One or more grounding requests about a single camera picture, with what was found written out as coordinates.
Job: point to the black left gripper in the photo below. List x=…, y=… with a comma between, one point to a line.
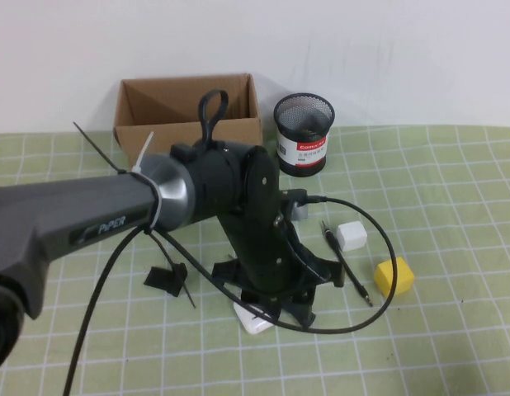
x=267, y=268

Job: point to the slim black flexible bit driver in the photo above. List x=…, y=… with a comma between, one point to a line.
x=330, y=239

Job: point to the white cube block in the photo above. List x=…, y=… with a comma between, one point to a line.
x=352, y=237

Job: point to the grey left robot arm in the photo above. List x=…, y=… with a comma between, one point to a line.
x=94, y=206

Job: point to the white earbuds case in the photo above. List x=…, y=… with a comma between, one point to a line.
x=251, y=323

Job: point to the yellow cube block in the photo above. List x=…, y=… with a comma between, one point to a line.
x=401, y=274

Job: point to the black mesh pen holder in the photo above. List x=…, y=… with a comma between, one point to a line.
x=300, y=165

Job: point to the green checked tablecloth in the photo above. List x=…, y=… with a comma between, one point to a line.
x=445, y=330

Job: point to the brown cardboard box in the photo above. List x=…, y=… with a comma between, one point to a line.
x=176, y=133

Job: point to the white zip tie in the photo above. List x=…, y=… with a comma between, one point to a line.
x=143, y=152

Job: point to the black plastic bracket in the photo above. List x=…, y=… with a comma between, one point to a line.
x=164, y=280

